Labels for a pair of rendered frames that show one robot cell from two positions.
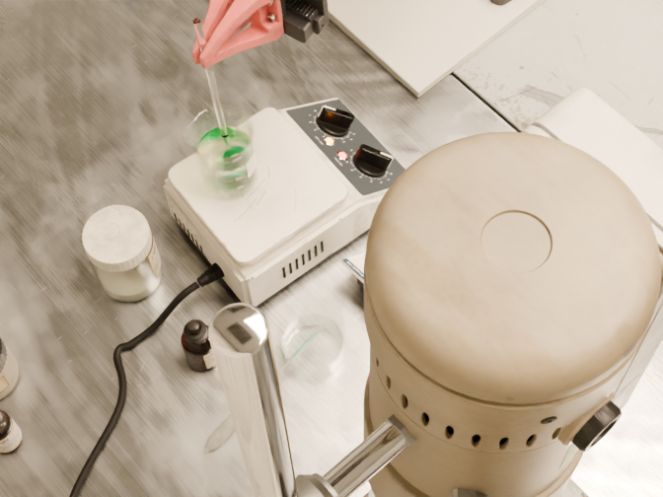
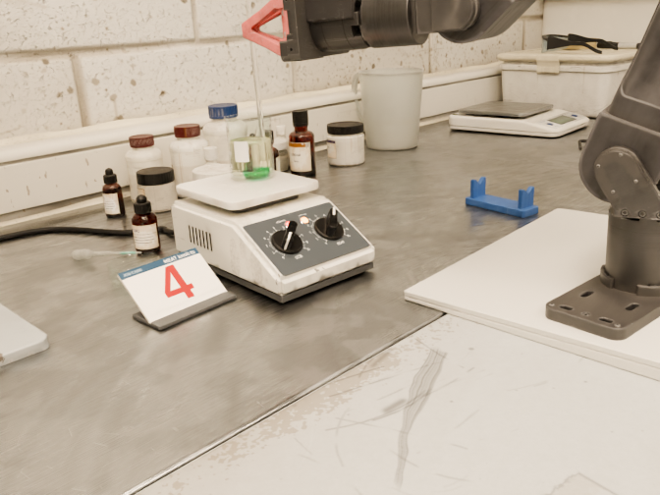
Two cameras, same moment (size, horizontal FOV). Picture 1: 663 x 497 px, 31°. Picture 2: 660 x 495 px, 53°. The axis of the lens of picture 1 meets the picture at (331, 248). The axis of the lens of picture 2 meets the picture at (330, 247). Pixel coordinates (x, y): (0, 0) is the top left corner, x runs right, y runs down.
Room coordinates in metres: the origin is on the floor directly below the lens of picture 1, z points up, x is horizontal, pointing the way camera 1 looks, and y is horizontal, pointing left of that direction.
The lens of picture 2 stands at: (0.55, -0.67, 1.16)
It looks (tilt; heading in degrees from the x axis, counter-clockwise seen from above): 19 degrees down; 84
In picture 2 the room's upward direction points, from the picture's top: 3 degrees counter-clockwise
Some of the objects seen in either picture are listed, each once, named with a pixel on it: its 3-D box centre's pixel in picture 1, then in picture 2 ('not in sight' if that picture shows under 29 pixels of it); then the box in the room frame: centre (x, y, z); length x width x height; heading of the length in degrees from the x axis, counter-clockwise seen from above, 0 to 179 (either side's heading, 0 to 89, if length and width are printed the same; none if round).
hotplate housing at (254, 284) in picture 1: (284, 193); (263, 228); (0.55, 0.04, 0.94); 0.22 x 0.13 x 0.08; 125
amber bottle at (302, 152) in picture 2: not in sight; (302, 142); (0.63, 0.46, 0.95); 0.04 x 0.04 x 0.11
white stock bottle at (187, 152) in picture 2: not in sight; (191, 160); (0.45, 0.38, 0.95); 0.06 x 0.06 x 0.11
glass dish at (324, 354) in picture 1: (312, 346); (135, 270); (0.41, 0.02, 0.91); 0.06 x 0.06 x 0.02
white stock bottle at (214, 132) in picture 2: not in sight; (226, 144); (0.51, 0.44, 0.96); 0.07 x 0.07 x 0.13
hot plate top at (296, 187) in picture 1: (257, 183); (247, 187); (0.54, 0.06, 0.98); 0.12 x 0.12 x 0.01; 35
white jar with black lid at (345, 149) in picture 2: not in sight; (345, 143); (0.72, 0.53, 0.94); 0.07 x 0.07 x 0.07
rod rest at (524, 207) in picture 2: not in sight; (501, 195); (0.88, 0.17, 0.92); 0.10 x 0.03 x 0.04; 121
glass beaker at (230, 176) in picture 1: (222, 153); (249, 145); (0.55, 0.09, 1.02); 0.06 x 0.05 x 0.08; 93
